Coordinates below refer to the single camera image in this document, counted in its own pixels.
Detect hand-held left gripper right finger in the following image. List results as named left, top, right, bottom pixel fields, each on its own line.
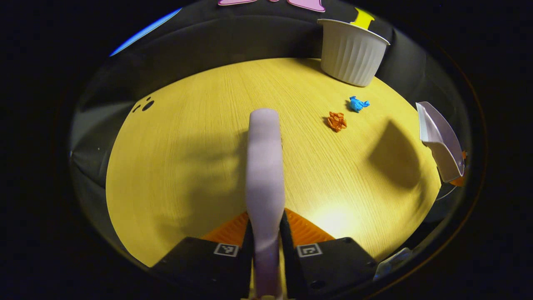
left=279, top=207, right=379, bottom=300

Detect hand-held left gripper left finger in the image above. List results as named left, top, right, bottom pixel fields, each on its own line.
left=149, top=210, right=254, bottom=300

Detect pale pink dustpan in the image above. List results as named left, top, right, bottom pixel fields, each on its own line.
left=415, top=101, right=466, bottom=183

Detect blue paper trash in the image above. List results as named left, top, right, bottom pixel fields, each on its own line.
left=349, top=95, right=371, bottom=113

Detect orange paper trash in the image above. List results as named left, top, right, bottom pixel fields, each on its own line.
left=326, top=111, right=348, bottom=133

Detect white ribbed garbage bin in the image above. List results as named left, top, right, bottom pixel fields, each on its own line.
left=317, top=18, right=391, bottom=88

